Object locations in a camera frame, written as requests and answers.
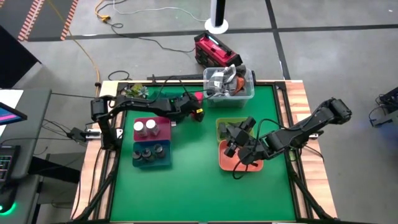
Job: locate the orange plastic bin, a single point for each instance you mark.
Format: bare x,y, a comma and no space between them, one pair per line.
225,163

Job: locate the black frame clamp knob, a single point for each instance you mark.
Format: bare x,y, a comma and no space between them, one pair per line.
97,84

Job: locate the white paper sheet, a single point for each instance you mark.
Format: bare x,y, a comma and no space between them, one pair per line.
11,96

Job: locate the black aluminium table frame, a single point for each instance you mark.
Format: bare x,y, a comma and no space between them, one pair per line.
284,93

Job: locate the black striped-edge floor mat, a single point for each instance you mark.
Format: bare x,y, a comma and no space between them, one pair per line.
46,18

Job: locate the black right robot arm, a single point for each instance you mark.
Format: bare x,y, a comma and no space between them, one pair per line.
311,124

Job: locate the black panel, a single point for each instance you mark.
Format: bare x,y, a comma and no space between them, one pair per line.
12,59

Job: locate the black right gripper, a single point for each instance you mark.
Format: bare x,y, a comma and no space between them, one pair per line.
238,137

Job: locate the backlit keyboard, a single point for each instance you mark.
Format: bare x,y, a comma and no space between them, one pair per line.
6,165

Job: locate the red and black toolbox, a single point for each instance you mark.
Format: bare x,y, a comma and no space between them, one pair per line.
217,51

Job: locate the blue plastic bin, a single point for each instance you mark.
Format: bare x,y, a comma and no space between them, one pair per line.
152,165

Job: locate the grey desk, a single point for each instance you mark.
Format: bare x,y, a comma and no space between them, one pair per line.
34,124

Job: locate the pink plastic bin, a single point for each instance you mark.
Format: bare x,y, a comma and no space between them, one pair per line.
164,130

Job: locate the potted succulent plant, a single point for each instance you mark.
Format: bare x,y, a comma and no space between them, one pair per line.
136,91

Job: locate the yellow tape tag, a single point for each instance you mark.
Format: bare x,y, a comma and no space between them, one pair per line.
199,110

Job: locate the black bar on floor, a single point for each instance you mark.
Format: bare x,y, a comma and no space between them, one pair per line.
174,77

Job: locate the orange cloth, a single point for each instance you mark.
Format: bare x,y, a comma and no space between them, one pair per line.
240,85

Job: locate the lime green plastic bin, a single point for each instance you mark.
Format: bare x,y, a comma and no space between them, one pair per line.
230,119

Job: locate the grey striped towel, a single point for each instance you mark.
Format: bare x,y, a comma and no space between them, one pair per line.
222,81

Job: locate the computer monitor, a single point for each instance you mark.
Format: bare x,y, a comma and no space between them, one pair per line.
9,115

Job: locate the clear plastic tub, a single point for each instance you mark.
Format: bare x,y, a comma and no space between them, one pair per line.
230,101

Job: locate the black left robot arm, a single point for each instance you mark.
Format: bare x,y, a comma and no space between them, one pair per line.
140,104

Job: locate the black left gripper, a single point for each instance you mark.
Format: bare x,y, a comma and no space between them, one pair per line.
185,107

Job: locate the dark green cloth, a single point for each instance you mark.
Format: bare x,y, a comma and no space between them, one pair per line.
155,95

